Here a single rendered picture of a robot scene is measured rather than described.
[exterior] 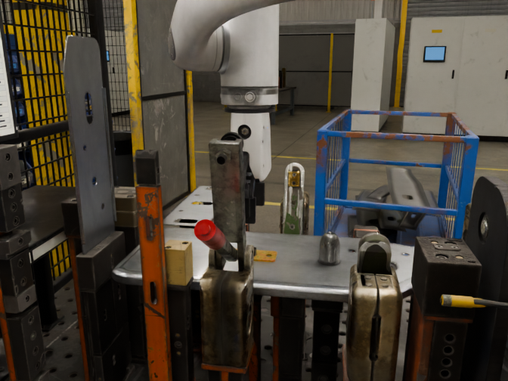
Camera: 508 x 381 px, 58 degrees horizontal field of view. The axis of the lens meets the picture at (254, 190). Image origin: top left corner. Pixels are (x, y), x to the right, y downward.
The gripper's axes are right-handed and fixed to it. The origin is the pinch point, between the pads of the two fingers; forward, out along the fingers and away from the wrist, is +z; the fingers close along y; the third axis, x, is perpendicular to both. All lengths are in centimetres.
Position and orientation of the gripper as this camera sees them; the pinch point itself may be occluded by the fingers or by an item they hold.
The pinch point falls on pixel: (250, 207)
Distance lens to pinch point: 71.9
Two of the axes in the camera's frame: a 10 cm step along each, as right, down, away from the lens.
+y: 1.6, -2.5, 9.5
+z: 0.0, 9.7, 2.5
